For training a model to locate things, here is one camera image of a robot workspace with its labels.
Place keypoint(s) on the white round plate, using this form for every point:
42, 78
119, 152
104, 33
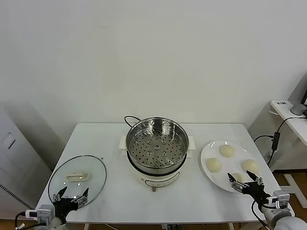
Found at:
230, 165

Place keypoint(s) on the white side desk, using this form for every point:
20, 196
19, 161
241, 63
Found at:
297, 129

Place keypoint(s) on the round glass pot lid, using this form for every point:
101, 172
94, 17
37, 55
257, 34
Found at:
78, 177

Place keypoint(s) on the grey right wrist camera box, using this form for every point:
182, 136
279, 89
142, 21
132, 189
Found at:
281, 198

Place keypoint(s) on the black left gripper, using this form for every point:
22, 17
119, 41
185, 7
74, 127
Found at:
62, 206

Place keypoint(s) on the stainless steel steamer basket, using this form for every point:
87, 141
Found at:
156, 148

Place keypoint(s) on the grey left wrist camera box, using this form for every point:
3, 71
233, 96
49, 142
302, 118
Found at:
45, 213

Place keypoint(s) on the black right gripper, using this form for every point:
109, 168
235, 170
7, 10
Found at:
256, 192

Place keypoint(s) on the cream electric cooker base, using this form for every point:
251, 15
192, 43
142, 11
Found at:
156, 179

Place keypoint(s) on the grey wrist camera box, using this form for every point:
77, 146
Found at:
45, 213
281, 198

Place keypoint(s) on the black power adapter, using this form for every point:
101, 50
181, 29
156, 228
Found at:
275, 141

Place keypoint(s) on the light grey cabinet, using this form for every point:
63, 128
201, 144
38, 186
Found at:
14, 155

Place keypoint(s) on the white steamed baozi bun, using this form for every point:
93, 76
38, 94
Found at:
239, 177
214, 164
250, 166
227, 151

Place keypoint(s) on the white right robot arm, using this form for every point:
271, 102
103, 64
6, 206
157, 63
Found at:
283, 221

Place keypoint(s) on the grey cylindrical stand base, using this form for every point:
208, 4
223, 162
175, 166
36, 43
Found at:
297, 109

